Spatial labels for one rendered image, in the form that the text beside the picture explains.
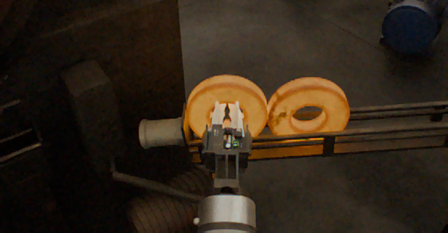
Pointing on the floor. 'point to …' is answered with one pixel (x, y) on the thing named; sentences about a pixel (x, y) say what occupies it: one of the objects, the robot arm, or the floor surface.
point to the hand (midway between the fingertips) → (226, 104)
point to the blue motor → (415, 19)
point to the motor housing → (169, 206)
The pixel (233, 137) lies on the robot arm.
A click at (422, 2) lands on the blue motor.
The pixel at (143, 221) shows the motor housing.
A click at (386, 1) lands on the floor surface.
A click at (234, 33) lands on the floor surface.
